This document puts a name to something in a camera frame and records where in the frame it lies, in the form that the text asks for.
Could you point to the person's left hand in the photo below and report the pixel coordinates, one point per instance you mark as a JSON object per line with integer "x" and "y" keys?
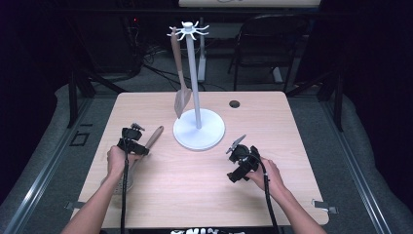
{"x": 118, "y": 162}

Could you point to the white utensil hook stand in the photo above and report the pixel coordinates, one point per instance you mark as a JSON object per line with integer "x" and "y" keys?
{"x": 198, "y": 130}

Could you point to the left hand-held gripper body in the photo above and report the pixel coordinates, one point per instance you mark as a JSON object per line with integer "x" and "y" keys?
{"x": 130, "y": 138}

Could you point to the white metal desk leg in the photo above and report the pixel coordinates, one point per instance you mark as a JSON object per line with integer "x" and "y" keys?
{"x": 202, "y": 65}

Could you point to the black metal frame stand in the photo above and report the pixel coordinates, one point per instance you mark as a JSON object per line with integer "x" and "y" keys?
{"x": 338, "y": 104}
{"x": 73, "y": 97}

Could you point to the person's right hand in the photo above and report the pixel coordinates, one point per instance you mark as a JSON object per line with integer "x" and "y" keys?
{"x": 269, "y": 177}

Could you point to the white metal desk foot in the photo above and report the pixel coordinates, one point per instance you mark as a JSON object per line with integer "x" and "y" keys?
{"x": 277, "y": 75}

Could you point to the person's dark printed clothing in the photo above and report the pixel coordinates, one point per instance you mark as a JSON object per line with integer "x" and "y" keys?
{"x": 207, "y": 231}

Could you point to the aluminium floor rail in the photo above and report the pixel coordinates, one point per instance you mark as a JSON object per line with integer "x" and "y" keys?
{"x": 42, "y": 182}
{"x": 357, "y": 169}

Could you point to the grey metal table bracket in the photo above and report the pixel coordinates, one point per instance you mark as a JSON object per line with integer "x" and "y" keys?
{"x": 324, "y": 206}
{"x": 74, "y": 205}

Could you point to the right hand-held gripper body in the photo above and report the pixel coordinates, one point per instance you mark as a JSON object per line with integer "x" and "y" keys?
{"x": 243, "y": 156}

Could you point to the black folding chair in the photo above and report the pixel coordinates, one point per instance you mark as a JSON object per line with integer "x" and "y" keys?
{"x": 276, "y": 26}

